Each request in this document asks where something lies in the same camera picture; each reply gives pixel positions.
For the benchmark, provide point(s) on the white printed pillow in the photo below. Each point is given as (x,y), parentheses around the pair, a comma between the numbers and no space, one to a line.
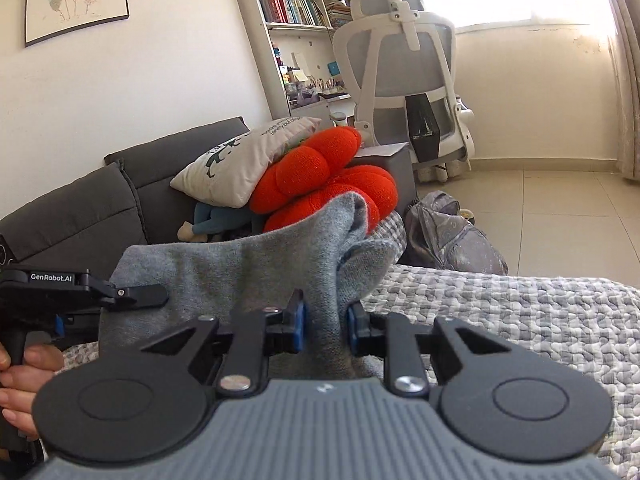
(235,165)

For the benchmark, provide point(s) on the grey backpack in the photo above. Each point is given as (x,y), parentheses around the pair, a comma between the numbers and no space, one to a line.
(450,240)

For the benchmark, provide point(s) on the dark grey box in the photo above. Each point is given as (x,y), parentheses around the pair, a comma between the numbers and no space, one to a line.
(400,175)

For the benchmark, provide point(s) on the white bookshelf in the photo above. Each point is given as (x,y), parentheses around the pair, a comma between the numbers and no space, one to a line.
(300,26)

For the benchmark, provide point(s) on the grey checked blanket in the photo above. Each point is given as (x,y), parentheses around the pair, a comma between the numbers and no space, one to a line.
(525,320)

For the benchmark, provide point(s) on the red pumpkin cushion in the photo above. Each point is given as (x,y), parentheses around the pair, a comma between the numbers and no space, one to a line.
(300,175)

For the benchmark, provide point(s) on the person's left hand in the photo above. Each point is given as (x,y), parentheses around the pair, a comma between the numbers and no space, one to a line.
(30,375)

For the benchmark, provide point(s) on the grey knit sweater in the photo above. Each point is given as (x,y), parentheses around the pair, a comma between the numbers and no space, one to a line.
(225,270)

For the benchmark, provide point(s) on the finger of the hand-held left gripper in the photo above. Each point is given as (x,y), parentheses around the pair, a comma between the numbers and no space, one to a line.
(140,296)

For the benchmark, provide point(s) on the cluttered white desk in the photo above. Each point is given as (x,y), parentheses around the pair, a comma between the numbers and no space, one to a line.
(320,105)

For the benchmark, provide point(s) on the grey star-patterned curtain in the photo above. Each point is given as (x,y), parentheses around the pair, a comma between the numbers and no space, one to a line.
(627,85)

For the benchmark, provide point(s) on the blue plush toy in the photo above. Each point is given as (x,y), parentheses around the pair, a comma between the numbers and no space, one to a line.
(220,220)

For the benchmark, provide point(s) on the white mug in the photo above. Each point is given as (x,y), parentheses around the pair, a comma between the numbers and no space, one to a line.
(340,120)

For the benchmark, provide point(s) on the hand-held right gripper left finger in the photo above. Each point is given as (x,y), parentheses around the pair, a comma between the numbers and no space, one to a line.
(300,327)

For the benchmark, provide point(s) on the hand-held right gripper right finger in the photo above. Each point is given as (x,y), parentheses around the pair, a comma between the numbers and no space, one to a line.
(352,330)

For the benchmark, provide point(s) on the dark grey sofa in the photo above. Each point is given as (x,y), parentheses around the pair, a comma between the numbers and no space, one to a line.
(75,210)

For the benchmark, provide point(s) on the white office chair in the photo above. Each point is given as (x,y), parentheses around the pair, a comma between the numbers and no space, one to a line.
(395,60)

